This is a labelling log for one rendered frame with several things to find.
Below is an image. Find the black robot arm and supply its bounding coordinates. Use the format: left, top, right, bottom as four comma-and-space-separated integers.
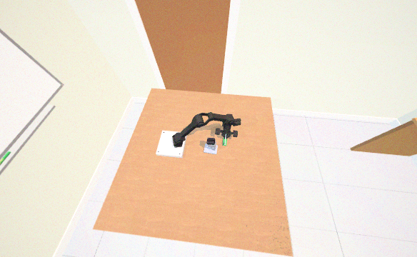
172, 112, 241, 148

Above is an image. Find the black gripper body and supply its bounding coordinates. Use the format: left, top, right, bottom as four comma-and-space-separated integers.
215, 127, 238, 137

